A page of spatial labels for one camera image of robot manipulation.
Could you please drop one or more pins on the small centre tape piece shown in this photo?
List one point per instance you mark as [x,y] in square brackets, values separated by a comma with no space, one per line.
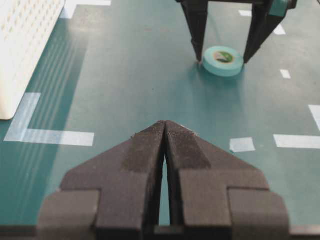
[285,73]

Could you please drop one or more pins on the top left tape corner marker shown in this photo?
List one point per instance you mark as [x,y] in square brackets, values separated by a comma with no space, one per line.
[19,131]

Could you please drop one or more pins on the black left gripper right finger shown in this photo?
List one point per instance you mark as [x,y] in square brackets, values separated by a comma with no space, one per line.
[216,196]

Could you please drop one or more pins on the tape corner marker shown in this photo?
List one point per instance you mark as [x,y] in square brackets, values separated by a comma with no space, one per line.
[19,131]
[301,141]
[71,5]
[279,30]

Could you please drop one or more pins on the top right tape corner marker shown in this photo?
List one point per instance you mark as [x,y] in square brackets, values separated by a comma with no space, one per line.
[71,5]

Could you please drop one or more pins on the bottom left tape corner marker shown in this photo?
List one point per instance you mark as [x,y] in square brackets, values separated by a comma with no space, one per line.
[301,141]

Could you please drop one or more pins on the white plastic lattice basket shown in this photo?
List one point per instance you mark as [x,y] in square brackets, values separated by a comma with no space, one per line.
[25,28]

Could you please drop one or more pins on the small tape piece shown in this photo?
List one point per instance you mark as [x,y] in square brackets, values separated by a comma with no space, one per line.
[245,13]
[285,73]
[240,145]

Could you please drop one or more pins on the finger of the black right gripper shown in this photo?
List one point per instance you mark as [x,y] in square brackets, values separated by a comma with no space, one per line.
[265,18]
[196,15]

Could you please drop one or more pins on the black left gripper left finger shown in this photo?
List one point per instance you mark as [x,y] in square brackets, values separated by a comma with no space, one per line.
[113,196]

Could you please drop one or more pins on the teal tape roll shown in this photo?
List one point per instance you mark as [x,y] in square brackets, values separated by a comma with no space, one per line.
[222,61]

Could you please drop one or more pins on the bottom right tape corner marker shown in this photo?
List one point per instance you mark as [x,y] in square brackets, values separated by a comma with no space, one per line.
[279,30]

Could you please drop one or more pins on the small left tape piece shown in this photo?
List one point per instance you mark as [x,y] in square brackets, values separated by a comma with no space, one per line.
[240,145]

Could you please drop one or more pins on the small right tape piece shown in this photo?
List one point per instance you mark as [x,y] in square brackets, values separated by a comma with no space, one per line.
[245,13]

